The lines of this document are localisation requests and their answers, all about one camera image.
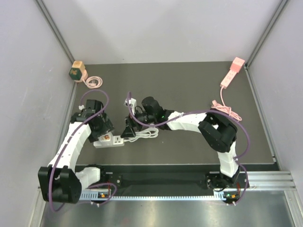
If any white power strip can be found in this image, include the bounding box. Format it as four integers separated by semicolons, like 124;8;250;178
93;135;125;148

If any aluminium frame rail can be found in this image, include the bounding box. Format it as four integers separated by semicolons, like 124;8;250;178
37;171;296;192

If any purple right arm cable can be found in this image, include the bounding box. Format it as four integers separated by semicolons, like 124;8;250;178
126;91;251;206

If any pink bundled cord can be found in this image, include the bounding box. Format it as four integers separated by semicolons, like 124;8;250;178
211;86;242;123

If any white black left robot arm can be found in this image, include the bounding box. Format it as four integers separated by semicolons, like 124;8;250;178
38;99;114;204

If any white tiger cube plug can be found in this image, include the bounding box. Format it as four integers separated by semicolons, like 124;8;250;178
99;133;112;142

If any pink power strip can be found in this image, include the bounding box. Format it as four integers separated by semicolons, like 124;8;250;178
220;70;237;89

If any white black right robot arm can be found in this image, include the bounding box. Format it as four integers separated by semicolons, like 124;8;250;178
121;96;240;192

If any green wooden hexagon socket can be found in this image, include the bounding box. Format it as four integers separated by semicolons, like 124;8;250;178
69;61;88;83

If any pink coiled cord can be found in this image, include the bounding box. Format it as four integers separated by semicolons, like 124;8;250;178
81;76;104;89

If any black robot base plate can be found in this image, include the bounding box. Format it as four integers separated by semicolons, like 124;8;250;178
94;165;250;197

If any grey cable duct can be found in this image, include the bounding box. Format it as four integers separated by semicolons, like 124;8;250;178
79;190;226;201

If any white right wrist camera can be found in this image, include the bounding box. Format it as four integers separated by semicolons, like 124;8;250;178
124;98;137;113

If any pink cube adapter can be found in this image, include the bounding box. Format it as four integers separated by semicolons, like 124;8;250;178
230;57;245;73

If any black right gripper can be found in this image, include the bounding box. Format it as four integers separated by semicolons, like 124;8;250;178
121;108;156;139

